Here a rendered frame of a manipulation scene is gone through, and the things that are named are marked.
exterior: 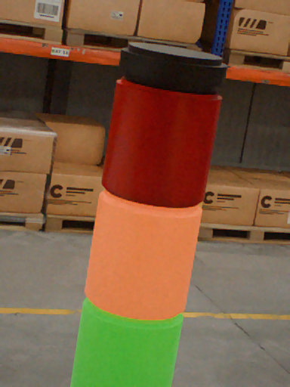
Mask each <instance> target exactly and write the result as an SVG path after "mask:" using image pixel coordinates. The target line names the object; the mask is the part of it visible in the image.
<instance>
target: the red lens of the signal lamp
mask: <svg viewBox="0 0 290 387"><path fill-rule="evenodd" d="M221 99H222V97H221V96H220V95H218V92H217V91H216V92H209V93H205V92H193V91H180V90H174V89H169V88H165V87H160V86H156V85H148V84H145V83H142V82H137V81H134V80H130V79H128V78H125V77H124V76H123V77H122V79H119V80H117V82H116V87H115V93H114V98H113V108H112V113H111V119H110V129H109V134H108V139H107V146H106V155H105V160H104V166H103V175H102V182H101V184H102V185H103V187H105V189H106V191H108V192H109V193H110V194H112V195H114V196H116V197H120V198H122V199H125V200H127V201H129V202H133V203H139V204H143V205H148V206H158V207H164V208H190V207H194V206H197V205H199V204H200V203H201V202H203V201H204V197H205V189H206V184H207V179H208V175H209V171H210V166H211V158H212V153H213V149H214V140H215V135H216V131H217V126H218V117H219V112H220V108H221Z"/></svg>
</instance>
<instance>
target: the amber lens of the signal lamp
mask: <svg viewBox="0 0 290 387"><path fill-rule="evenodd" d="M201 215H202V209H201V208H200V207H199V205H197V206H194V207H190V208H164V207H158V206H148V205H143V204H139V203H133V202H129V201H127V200H125V199H122V198H120V197H116V196H114V195H112V194H111V193H109V192H108V191H106V190H105V191H102V192H101V193H100V196H99V202H98V207H97V212H96V217H95V223H94V233H93V239H92V244H91V254H90V259H89V265H88V274H87V280H86V285H85V295H86V296H87V297H88V298H89V300H90V301H91V302H92V303H93V304H94V305H96V306H97V307H99V308H101V309H103V310H105V311H107V312H109V313H110V314H115V315H119V316H122V317H129V318H133V319H141V320H163V319H169V318H171V317H176V316H177V315H178V314H180V313H181V312H183V310H184V309H185V304H186V300H187V291H188V286H189V283H190V278H191V273H192V269H193V260H194V255H195V251H196V243H197V238H198V232H199V225H200V220H201Z"/></svg>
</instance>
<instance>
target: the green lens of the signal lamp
mask: <svg viewBox="0 0 290 387"><path fill-rule="evenodd" d="M183 318H184V317H183V315H182V314H181V313H180V314H178V315H177V316H176V317H171V318H169V319H163V320H141V319H133V318H129V317H122V316H119V315H115V314H110V313H109V312H107V311H105V310H103V309H101V308H99V307H97V306H96V305H94V304H93V303H92V302H91V301H90V300H89V298H88V297H87V298H86V299H85V300H84V302H83V306H82V316H81V322H79V332H78V337H77V343H76V353H75V358H74V363H73V369H72V379H71V385H70V387H171V386H172V380H173V375H174V368H175V362H176V358H177V350H178V345H179V340H180V332H181V327H182V322H183Z"/></svg>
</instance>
